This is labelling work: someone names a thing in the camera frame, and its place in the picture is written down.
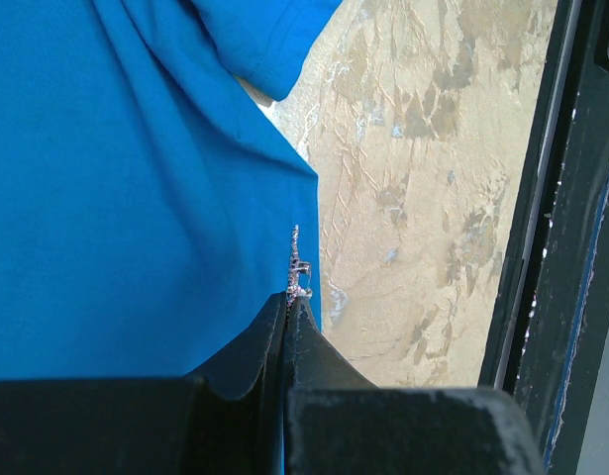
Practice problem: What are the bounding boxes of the blue garment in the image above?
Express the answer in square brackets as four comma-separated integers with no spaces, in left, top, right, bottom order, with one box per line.
[0,1,340,381]

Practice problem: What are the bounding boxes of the silver leaf brooch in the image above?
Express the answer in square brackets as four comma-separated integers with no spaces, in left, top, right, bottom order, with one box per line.
[286,225,313,307]

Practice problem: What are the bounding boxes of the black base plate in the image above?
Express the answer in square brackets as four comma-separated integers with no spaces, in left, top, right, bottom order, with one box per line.
[479,1,609,474]

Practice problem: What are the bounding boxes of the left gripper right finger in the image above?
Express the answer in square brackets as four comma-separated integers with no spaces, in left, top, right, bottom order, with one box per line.
[284,298,545,474]

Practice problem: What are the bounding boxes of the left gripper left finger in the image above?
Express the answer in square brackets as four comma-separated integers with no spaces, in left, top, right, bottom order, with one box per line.
[0,294,287,474]

